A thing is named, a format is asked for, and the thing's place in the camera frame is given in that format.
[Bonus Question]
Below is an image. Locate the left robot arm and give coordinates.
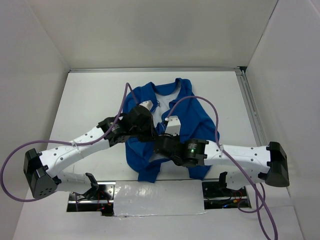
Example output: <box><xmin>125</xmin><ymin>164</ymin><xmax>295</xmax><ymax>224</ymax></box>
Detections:
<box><xmin>23</xmin><ymin>100</ymin><xmax>157</xmax><ymax>200</ymax></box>

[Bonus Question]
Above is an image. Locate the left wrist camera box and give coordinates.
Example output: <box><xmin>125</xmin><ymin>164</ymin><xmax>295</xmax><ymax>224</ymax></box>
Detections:
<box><xmin>139</xmin><ymin>100</ymin><xmax>154</xmax><ymax>111</ymax></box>

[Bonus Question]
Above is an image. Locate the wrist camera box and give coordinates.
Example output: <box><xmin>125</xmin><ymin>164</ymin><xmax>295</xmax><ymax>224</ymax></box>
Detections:
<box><xmin>165</xmin><ymin>115</ymin><xmax>181</xmax><ymax>137</ymax></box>
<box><xmin>139</xmin><ymin>100</ymin><xmax>154</xmax><ymax>111</ymax></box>

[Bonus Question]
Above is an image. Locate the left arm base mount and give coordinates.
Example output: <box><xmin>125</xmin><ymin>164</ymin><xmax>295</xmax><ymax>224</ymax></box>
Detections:
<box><xmin>66</xmin><ymin>181</ymin><xmax>116</xmax><ymax>217</ymax></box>

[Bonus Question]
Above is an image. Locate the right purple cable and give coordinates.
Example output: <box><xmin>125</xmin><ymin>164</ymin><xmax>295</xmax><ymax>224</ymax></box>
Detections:
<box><xmin>166</xmin><ymin>96</ymin><xmax>279</xmax><ymax>240</ymax></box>

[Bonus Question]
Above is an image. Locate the silver tape patch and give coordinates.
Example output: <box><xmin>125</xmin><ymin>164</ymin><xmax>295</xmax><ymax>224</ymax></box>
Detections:
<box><xmin>113</xmin><ymin>180</ymin><xmax>206</xmax><ymax>217</ymax></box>

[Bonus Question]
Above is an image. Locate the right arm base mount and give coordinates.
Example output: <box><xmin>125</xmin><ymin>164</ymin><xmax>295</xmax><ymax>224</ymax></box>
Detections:
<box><xmin>202</xmin><ymin>172</ymin><xmax>251</xmax><ymax>210</ymax></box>

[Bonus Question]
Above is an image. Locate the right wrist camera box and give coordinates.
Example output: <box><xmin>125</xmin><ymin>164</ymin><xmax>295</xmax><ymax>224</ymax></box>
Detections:
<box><xmin>165</xmin><ymin>115</ymin><xmax>181</xmax><ymax>137</ymax></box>

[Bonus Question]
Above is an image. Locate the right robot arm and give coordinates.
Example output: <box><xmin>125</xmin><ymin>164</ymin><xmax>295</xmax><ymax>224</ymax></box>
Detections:
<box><xmin>153</xmin><ymin>134</ymin><xmax>290</xmax><ymax>196</ymax></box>

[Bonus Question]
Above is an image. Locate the blue zip jacket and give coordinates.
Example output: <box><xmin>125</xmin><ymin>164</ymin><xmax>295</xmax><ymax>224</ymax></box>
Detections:
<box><xmin>123</xmin><ymin>78</ymin><xmax>219</xmax><ymax>183</ymax></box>

